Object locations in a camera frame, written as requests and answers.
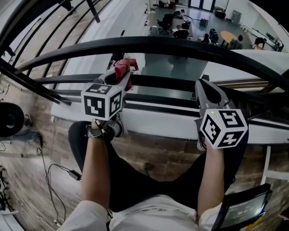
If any black power cable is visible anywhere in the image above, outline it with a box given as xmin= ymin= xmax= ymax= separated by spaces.
xmin=0 ymin=130 xmax=83 ymax=224

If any round orange table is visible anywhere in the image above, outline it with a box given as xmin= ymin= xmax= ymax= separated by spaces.
xmin=219 ymin=31 xmax=239 ymax=48

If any black round machine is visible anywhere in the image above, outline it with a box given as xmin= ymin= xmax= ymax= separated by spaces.
xmin=0 ymin=102 xmax=35 ymax=142

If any wooden staircase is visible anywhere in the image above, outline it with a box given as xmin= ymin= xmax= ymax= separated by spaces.
xmin=212 ymin=77 xmax=289 ymax=115

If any red plastic crate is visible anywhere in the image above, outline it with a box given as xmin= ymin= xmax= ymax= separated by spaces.
xmin=127 ymin=58 xmax=139 ymax=71

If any black stool leg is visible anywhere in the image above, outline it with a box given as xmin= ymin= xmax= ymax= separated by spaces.
xmin=144 ymin=162 xmax=155 ymax=177

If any white metal frame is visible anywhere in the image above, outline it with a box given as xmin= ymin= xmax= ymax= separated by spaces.
xmin=261 ymin=145 xmax=289 ymax=186

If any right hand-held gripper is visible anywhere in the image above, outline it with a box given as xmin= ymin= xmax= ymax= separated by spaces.
xmin=194 ymin=79 xmax=249 ymax=149

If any black metal railing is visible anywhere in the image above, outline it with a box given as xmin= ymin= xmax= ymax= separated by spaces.
xmin=0 ymin=0 xmax=289 ymax=127

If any person's leg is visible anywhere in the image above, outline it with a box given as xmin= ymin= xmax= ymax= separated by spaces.
xmin=68 ymin=120 xmax=168 ymax=213
xmin=158 ymin=126 xmax=249 ymax=213

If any person's right leg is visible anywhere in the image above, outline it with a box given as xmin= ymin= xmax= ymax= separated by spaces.
xmin=158 ymin=126 xmax=249 ymax=213

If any person's left forearm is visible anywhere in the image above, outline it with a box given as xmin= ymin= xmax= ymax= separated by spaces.
xmin=80 ymin=135 xmax=112 ymax=211

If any grey metal cabinet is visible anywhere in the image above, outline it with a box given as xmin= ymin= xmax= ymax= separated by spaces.
xmin=232 ymin=10 xmax=242 ymax=25

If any person's left leg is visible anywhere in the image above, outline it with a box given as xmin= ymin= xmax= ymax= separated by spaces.
xmin=68 ymin=120 xmax=168 ymax=213

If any white cable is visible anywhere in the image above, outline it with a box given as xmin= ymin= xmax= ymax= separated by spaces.
xmin=17 ymin=202 xmax=62 ymax=226

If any person's right sneaker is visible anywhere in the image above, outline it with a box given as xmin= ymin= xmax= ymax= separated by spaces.
xmin=196 ymin=133 xmax=207 ymax=152

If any black wire stand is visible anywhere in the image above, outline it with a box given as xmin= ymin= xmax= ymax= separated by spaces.
xmin=0 ymin=166 xmax=11 ymax=212

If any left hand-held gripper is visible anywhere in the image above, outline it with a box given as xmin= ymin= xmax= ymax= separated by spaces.
xmin=80 ymin=69 xmax=131 ymax=121

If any white office desk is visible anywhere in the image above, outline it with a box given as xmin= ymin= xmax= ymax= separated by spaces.
xmin=172 ymin=18 xmax=194 ymax=38

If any person's right forearm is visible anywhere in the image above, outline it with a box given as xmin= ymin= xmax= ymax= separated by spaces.
xmin=197 ymin=146 xmax=226 ymax=221

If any person's white shirt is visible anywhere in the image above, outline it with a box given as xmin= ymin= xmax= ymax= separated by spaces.
xmin=57 ymin=195 xmax=223 ymax=231

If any glass double door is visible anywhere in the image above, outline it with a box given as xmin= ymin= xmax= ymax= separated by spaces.
xmin=176 ymin=0 xmax=218 ymax=11

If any pink cloth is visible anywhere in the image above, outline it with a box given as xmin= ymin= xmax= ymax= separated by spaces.
xmin=114 ymin=58 xmax=133 ymax=91

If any black wrist-mounted screen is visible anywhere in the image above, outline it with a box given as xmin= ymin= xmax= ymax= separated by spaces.
xmin=212 ymin=184 xmax=273 ymax=231

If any grey metal rack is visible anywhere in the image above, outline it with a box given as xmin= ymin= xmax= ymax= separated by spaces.
xmin=0 ymin=209 xmax=24 ymax=231

